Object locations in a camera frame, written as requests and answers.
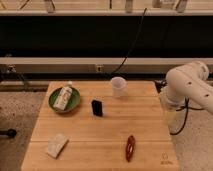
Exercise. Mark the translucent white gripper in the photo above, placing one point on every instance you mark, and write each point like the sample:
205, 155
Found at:
169, 106

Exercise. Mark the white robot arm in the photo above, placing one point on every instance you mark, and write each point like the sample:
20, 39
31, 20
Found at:
186, 81

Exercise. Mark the black standing eraser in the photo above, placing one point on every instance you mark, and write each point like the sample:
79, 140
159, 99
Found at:
97, 108

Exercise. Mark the red brown oblong object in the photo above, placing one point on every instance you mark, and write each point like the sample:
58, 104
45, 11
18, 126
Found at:
130, 148

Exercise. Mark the translucent plastic cup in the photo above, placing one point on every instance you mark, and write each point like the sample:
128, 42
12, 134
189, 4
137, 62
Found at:
118, 86

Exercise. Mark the wooden table board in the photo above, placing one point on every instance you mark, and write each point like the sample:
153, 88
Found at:
99, 143

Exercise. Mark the green bowl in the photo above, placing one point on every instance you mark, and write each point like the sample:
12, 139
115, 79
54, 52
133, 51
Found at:
71, 105

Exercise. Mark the white bottle with label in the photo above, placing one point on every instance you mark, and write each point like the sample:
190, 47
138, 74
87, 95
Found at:
63, 97

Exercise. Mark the white sponge block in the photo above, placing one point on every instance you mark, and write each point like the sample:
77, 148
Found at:
56, 144

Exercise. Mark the black round object on floor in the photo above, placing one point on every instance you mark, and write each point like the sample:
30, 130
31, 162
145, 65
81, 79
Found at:
11, 133

